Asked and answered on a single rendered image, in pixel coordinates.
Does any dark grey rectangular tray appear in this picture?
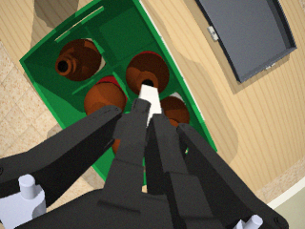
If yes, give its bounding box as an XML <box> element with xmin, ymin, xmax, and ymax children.
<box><xmin>195</xmin><ymin>0</ymin><xmax>297</xmax><ymax>83</ymax></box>

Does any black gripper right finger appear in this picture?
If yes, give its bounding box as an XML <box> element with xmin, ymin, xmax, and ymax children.
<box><xmin>144</xmin><ymin>87</ymin><xmax>289</xmax><ymax>229</ymax></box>

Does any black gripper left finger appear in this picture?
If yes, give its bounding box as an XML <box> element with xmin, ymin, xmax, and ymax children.
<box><xmin>0</xmin><ymin>85</ymin><xmax>152</xmax><ymax>229</ymax></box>

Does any green plastic bottle crate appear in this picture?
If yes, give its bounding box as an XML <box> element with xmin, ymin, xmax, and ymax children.
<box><xmin>19</xmin><ymin>0</ymin><xmax>217</xmax><ymax>152</ymax></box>

